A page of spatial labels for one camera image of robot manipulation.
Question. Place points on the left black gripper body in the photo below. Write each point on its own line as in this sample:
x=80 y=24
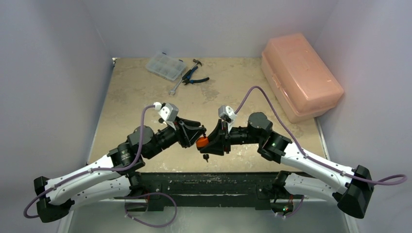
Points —
x=180 y=135

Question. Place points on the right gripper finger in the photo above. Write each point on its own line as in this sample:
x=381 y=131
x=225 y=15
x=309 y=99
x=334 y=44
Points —
x=215 y=148
x=216 y=132

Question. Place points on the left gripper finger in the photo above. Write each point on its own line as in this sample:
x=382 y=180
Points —
x=187 y=124
x=191 y=134

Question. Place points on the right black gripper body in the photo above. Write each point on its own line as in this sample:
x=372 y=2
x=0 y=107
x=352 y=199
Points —
x=226 y=136

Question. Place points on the orange black padlock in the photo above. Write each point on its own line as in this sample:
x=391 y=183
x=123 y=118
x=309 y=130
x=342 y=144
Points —
x=202 y=142

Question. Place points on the black key bunch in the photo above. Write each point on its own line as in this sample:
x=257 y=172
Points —
x=206 y=157

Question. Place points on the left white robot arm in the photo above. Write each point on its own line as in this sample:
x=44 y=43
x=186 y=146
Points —
x=114 y=175

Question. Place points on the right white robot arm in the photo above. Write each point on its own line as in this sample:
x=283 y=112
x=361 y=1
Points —
x=344 y=186

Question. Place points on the silver wrench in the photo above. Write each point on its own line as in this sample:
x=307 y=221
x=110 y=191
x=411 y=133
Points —
x=173 y=90

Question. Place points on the clear plastic organizer box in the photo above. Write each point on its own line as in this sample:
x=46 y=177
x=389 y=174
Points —
x=166 y=67

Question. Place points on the small hammer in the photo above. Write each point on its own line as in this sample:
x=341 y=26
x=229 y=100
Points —
x=191 y=70

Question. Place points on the pink plastic storage box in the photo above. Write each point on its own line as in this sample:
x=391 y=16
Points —
x=300 y=80

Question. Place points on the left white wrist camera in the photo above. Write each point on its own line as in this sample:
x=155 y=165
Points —
x=168 y=113

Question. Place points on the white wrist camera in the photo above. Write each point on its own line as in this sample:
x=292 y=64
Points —
x=168 y=113
x=227 y=114

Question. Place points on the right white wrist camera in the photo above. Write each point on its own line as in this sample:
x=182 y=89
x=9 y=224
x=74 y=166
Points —
x=227 y=114

